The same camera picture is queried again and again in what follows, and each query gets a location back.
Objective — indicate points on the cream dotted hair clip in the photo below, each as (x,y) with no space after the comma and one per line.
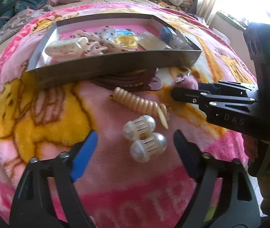
(63,47)

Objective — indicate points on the dotted fabric bow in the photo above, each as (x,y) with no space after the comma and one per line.
(99,40)

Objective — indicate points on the cream curtain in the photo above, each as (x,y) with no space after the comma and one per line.
(207,0)

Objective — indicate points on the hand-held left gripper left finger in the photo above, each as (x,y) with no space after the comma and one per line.
(85,152)

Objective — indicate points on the brown claw hair clip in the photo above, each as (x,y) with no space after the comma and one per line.
(130,80)

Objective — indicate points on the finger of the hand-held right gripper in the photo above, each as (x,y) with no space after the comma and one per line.
(232,91)
(232,116)

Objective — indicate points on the grey cardboard box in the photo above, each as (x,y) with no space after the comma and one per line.
(101,66)

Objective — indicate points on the lilac bed sheet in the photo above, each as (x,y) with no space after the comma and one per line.
(14,26)

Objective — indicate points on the cream leaf-shaped hairpin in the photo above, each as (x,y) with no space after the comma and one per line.
(163,118)

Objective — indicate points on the pearl hair clip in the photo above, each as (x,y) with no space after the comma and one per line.
(137,127)
(146,147)

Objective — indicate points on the small blue box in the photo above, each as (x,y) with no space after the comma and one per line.
(167,33)

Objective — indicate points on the small clear plastic packet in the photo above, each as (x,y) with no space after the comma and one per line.
(181,43)

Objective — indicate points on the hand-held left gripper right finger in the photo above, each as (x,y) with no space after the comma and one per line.
(184,149)

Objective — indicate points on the clear packet with earrings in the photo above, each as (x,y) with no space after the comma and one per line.
(152,42)

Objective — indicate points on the dark floral quilt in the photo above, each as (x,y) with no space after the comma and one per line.
(18,2)

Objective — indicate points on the pink fluffy hair clip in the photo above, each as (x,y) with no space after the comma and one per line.
(188,80)

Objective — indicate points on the pink printed blanket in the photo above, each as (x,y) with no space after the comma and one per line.
(54,114)

